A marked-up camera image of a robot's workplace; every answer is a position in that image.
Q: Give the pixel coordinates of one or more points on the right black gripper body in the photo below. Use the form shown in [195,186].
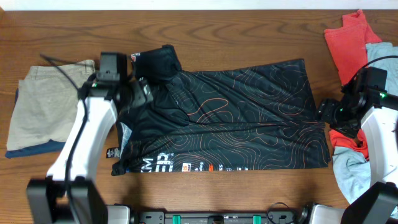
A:
[339,117]

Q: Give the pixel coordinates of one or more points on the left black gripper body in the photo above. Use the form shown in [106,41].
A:
[135,94]

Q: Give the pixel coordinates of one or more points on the black orange patterned jersey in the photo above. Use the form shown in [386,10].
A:
[255,118]

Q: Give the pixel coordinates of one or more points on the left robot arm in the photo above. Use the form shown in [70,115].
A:
[68,193]

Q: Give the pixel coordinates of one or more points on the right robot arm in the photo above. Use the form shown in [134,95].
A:
[376,205]

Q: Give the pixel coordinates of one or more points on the light blue t-shirt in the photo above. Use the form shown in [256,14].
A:
[357,168]

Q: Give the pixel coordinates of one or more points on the red t-shirt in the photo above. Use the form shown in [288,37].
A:
[347,47]

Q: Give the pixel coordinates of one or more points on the folded beige trousers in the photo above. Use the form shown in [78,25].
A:
[56,96]

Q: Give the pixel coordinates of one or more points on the folded navy garment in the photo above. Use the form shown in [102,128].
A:
[28,135]

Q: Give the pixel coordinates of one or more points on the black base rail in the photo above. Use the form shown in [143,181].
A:
[158,217]

